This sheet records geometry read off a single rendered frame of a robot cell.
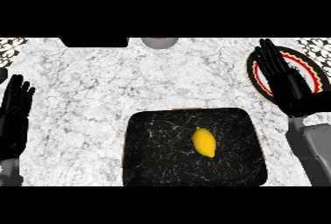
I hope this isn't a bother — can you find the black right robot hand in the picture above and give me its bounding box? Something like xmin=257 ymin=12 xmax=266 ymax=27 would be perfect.
xmin=253 ymin=38 xmax=331 ymax=119

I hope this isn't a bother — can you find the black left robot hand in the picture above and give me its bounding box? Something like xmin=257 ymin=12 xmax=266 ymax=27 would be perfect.
xmin=0 ymin=67 xmax=37 ymax=161

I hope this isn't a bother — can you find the black red white plate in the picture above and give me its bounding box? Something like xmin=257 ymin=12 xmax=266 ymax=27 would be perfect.
xmin=245 ymin=45 xmax=331 ymax=108

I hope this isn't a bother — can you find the yellow lemon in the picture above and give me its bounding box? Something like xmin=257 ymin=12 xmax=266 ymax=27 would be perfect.
xmin=191 ymin=126 xmax=217 ymax=158

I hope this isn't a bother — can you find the black marbled square tray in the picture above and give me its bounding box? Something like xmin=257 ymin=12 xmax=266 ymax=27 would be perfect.
xmin=121 ymin=107 xmax=269 ymax=187

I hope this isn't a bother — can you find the grey round bowl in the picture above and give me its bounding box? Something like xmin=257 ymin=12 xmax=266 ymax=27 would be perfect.
xmin=139 ymin=38 xmax=180 ymax=50

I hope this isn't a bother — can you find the black flat appliance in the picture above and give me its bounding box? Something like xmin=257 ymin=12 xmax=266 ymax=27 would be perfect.
xmin=58 ymin=38 xmax=130 ymax=48

